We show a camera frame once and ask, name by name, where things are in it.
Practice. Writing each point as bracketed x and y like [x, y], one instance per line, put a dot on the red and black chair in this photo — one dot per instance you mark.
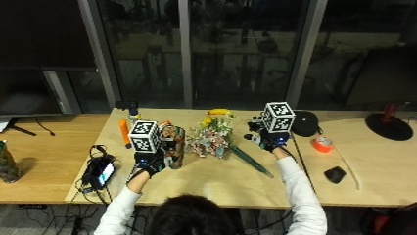
[391, 222]

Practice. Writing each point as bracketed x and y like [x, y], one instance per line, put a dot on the black round base red post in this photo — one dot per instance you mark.
[388, 125]

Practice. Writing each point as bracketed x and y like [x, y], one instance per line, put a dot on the small clear bottle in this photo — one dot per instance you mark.
[133, 116]

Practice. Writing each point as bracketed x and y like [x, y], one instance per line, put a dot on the black power strip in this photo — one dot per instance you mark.
[32, 206]

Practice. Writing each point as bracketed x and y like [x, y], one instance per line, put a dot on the grey window frame post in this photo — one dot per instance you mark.
[307, 52]
[100, 55]
[185, 54]

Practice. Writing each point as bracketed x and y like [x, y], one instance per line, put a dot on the black computer monitor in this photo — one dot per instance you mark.
[39, 88]

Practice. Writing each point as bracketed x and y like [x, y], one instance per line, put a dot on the person's left hand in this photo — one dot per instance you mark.
[149, 164]

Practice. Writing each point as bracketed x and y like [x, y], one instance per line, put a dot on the thin white stick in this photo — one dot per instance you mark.
[349, 168]

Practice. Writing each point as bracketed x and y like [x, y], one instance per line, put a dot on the black monitor stand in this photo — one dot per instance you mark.
[19, 128]

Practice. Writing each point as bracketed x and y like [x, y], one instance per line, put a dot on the white marker cube on right glove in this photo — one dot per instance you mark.
[279, 117]

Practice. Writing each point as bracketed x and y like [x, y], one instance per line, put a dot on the green brown patterned vase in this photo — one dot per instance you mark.
[7, 163]

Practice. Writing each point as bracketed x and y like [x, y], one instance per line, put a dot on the white marker cube on glove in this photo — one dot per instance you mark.
[144, 136]
[279, 117]

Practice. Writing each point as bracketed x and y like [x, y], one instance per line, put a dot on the person's right hand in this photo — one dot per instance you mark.
[271, 141]

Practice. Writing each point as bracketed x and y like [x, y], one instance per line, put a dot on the orange tape roll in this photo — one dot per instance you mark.
[323, 144]

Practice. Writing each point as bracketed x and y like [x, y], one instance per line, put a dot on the black phone with lit screen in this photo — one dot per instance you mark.
[100, 171]

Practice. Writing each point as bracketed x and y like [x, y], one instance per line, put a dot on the black computer mouse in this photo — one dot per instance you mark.
[335, 174]

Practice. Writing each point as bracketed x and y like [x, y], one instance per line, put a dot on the orange box cutter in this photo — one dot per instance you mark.
[124, 132]

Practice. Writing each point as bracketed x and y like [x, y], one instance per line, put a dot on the white marker cube on left glove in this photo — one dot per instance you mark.
[144, 136]

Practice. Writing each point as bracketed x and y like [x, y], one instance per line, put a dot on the small black camera device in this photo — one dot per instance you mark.
[127, 104]

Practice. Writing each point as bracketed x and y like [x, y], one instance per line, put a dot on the mixed flower bouquet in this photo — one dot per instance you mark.
[215, 135]

